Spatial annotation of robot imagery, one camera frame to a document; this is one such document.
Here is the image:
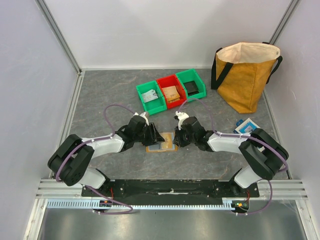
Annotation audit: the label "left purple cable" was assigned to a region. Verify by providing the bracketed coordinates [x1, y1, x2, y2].
[55, 104, 134, 215]

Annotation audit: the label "slotted cable duct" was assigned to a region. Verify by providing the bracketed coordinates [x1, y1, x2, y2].
[46, 198, 237, 211]

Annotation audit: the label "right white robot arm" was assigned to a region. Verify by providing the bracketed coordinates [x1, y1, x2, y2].
[173, 111, 289, 197]

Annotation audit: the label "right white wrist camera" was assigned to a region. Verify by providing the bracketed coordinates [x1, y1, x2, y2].
[174, 111, 190, 126]

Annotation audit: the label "right green plastic bin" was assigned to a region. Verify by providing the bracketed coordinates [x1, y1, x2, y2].
[175, 68, 207, 99]

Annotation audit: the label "left green plastic bin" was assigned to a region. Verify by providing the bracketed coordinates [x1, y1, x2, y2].
[136, 80, 167, 115]

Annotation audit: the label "tan patterned card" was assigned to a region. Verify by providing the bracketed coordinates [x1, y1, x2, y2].
[161, 132, 175, 150]

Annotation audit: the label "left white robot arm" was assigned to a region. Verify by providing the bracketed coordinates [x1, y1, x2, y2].
[47, 114, 165, 197]

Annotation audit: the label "blue razor package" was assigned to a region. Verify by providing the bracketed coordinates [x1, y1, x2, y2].
[233, 118, 260, 134]

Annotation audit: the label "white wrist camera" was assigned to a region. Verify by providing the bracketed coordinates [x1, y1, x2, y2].
[134, 111, 150, 126]
[174, 111, 190, 126]

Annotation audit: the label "black wallet in bin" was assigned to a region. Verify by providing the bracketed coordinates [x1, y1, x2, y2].
[184, 81, 200, 96]

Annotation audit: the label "orange leather card holder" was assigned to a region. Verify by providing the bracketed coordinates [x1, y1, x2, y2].
[146, 132, 178, 153]

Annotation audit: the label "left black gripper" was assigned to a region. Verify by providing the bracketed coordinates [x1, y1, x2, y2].
[134, 122, 165, 147]

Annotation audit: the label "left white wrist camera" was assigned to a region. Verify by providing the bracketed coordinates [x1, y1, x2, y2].
[134, 111, 150, 126]

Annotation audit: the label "brown cards in red bin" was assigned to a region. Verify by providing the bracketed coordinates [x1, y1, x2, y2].
[162, 85, 182, 104]

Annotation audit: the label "red plastic bin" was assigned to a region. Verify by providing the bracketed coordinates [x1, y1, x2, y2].
[156, 74, 187, 109]

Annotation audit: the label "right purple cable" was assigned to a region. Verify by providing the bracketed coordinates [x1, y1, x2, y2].
[176, 98, 289, 216]

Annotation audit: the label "purple cable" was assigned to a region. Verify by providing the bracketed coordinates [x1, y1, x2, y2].
[55, 104, 134, 215]
[176, 98, 289, 216]

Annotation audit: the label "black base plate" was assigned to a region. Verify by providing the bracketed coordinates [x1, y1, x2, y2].
[97, 179, 260, 206]

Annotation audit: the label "green plastic bin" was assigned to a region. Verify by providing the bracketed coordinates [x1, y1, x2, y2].
[175, 68, 207, 99]
[136, 80, 167, 115]

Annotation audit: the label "mustard tote bag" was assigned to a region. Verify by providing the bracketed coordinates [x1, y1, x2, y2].
[210, 42, 283, 114]

